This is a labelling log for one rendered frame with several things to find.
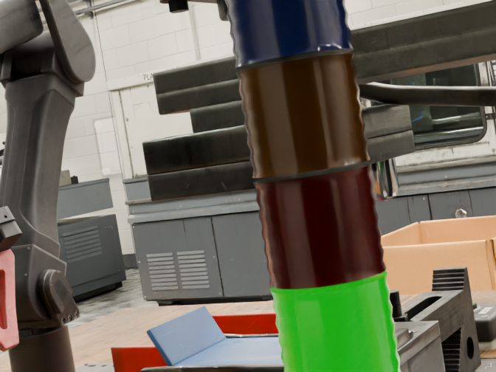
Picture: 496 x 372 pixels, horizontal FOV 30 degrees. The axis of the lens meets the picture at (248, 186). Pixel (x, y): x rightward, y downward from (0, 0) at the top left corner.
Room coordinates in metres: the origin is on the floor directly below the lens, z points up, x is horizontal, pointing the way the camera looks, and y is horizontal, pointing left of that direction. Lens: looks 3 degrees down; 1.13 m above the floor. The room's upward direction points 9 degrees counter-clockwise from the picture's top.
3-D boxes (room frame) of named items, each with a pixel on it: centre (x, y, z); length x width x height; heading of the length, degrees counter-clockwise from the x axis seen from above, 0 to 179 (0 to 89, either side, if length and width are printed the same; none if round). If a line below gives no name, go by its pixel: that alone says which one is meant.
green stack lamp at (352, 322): (0.30, -0.02, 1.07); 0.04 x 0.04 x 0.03
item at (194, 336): (0.62, 0.00, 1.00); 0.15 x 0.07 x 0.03; 59
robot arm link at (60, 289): (0.92, 0.23, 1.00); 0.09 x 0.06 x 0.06; 70
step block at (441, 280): (0.80, -0.15, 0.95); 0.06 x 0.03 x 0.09; 149
